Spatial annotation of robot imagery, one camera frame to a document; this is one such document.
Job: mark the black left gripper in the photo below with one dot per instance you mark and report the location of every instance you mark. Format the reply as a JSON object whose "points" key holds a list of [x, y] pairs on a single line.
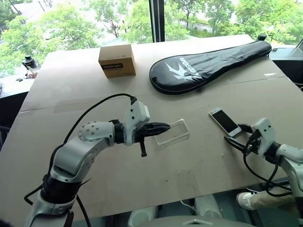
{"points": [[142, 136]]}

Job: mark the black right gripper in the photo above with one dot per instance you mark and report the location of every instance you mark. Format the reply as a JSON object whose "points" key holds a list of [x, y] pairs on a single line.
{"points": [[253, 142]]}

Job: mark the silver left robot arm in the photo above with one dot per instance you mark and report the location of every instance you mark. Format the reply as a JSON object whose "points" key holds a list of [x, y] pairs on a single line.
{"points": [[71, 153]]}

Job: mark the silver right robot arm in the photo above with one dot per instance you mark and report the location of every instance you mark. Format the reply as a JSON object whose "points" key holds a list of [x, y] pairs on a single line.
{"points": [[292, 160]]}

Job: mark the clear plastic phone case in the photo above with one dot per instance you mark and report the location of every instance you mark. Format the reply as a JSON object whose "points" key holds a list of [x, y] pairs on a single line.
{"points": [[172, 134]]}

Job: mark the white smartphone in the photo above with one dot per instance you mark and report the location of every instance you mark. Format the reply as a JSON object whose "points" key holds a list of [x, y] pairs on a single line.
{"points": [[225, 121]]}

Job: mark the white sneaker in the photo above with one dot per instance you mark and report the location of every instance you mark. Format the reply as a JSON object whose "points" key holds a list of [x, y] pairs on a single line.
{"points": [[245, 200]]}

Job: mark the beige trouser leg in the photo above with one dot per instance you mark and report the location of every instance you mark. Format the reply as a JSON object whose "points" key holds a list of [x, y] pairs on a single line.
{"points": [[272, 199]]}

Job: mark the black racket cover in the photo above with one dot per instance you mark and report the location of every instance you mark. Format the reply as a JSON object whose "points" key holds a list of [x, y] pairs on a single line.
{"points": [[201, 67]]}

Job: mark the grey rounded robot part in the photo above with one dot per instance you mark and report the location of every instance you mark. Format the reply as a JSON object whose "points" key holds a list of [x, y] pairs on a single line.
{"points": [[142, 216], [208, 206]]}

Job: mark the brown cardboard box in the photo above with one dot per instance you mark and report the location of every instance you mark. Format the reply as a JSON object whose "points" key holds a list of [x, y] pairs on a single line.
{"points": [[117, 62]]}

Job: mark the black side desk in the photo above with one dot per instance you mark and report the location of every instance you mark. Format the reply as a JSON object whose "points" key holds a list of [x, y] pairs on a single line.
{"points": [[290, 63]]}

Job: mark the dark rounded robot part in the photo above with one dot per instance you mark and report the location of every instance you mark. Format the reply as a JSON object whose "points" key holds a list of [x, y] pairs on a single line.
{"points": [[189, 221]]}

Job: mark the small black round device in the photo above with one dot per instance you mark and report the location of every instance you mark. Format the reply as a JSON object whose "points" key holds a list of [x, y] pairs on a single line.
{"points": [[262, 37]]}

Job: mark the small black device on stand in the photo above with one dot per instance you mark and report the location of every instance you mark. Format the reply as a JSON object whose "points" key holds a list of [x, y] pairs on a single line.
{"points": [[29, 62]]}

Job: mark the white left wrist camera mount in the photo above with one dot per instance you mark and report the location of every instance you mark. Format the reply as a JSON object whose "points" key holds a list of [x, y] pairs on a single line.
{"points": [[137, 117]]}

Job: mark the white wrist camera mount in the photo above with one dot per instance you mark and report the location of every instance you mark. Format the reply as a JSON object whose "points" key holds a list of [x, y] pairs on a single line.
{"points": [[266, 132], [137, 117]]}

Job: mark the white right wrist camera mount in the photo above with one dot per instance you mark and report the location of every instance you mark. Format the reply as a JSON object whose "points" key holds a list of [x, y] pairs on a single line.
{"points": [[266, 132]]}

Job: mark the black window frame post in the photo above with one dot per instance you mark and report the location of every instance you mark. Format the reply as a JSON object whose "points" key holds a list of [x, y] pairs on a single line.
{"points": [[157, 20]]}

